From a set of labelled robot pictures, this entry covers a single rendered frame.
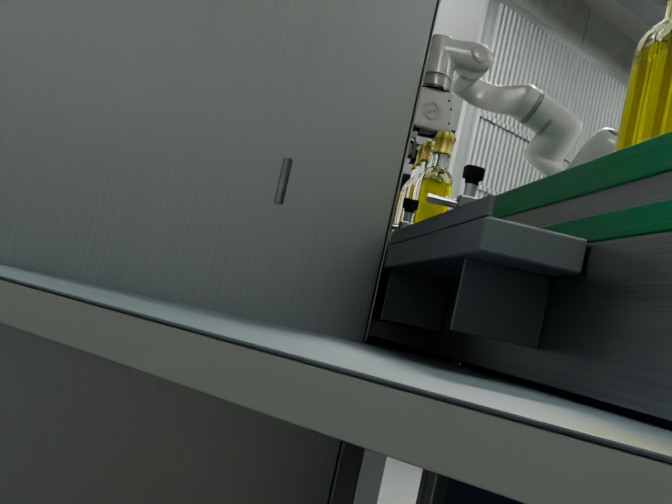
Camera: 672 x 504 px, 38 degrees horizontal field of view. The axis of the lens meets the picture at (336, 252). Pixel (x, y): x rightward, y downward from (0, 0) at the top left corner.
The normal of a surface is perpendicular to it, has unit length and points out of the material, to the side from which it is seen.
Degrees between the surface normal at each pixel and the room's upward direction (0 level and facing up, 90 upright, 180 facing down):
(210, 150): 90
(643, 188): 90
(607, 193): 90
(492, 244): 90
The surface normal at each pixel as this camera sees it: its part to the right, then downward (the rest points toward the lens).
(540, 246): 0.11, -0.04
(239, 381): -0.68, -0.20
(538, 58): 0.70, 0.11
